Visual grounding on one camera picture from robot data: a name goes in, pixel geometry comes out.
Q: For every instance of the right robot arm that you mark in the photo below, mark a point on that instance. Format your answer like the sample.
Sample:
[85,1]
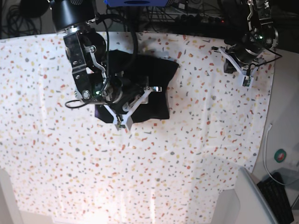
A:
[96,81]

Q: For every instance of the black t-shirt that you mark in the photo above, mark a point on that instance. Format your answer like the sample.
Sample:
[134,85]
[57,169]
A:
[157,71]

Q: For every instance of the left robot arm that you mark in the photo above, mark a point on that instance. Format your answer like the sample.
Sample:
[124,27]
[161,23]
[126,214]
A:
[256,34]

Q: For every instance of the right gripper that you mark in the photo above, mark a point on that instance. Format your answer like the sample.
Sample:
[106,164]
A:
[124,100]

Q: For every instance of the black keyboard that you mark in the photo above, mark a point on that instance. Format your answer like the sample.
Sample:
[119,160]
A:
[277,199]

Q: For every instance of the grey laptop lid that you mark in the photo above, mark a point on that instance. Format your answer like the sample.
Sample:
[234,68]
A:
[254,209]

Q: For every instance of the terrazzo pattern tablecloth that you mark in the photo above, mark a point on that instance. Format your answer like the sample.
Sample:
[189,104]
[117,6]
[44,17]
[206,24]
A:
[71,166]

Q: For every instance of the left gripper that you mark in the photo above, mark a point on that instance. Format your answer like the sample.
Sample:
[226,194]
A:
[245,59]

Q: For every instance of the blue device at top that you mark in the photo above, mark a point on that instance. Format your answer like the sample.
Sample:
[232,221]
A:
[138,3]

